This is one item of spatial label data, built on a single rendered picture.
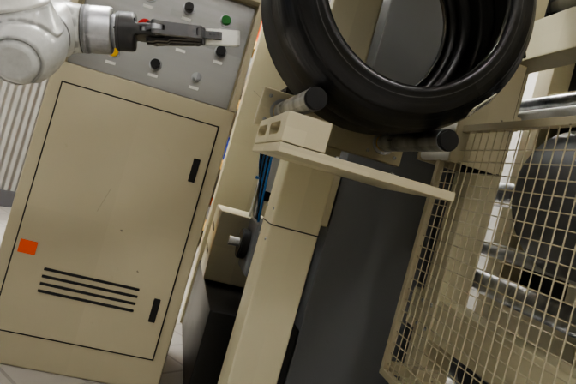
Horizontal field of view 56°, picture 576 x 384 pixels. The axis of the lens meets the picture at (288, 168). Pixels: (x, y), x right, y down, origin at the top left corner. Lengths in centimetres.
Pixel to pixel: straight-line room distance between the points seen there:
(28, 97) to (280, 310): 330
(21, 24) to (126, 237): 93
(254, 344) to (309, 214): 36
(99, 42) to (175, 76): 69
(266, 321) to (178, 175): 54
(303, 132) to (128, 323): 97
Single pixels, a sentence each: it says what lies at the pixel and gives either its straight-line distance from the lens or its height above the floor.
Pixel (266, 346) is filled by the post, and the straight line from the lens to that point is 145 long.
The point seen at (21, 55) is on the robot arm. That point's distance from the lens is 90.
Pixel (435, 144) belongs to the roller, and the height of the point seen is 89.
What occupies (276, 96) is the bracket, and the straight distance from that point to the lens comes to 135.
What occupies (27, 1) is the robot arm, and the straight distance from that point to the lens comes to 94.
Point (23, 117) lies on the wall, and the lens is 441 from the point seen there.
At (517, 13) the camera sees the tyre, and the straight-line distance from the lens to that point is 120.
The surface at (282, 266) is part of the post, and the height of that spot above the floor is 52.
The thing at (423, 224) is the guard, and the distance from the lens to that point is 152.
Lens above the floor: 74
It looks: 1 degrees up
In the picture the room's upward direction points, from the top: 16 degrees clockwise
